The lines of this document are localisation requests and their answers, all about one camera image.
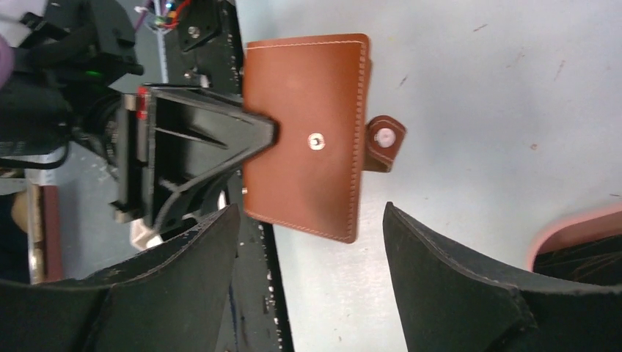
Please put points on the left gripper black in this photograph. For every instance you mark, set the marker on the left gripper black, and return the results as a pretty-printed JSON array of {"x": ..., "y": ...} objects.
[{"x": 171, "y": 148}]

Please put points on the stack of striped credit cards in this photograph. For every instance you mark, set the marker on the stack of striped credit cards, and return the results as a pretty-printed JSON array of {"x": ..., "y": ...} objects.
[{"x": 596, "y": 262}]

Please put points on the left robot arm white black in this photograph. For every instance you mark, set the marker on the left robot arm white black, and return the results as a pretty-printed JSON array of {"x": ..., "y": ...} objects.
[{"x": 74, "y": 44}]

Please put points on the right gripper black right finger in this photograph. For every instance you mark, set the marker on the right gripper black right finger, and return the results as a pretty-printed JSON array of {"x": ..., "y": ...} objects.
[{"x": 453, "y": 298}]

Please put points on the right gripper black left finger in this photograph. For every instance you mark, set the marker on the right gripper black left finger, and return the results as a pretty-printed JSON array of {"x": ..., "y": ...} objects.
[{"x": 168, "y": 298}]

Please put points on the pink oval tray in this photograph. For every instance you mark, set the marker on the pink oval tray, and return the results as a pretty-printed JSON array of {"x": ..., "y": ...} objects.
[{"x": 576, "y": 229}]

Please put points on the brown leather card holder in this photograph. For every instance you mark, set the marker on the brown leather card holder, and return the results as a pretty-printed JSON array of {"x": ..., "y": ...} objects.
[{"x": 315, "y": 89}]

